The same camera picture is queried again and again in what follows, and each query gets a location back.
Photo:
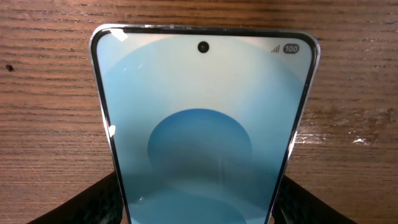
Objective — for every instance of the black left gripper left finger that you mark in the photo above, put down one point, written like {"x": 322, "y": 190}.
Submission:
{"x": 100, "y": 203}

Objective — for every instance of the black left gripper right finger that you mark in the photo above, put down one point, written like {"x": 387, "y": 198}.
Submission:
{"x": 295, "y": 205}

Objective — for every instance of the smartphone with blue screen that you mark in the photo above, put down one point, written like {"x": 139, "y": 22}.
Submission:
{"x": 201, "y": 121}

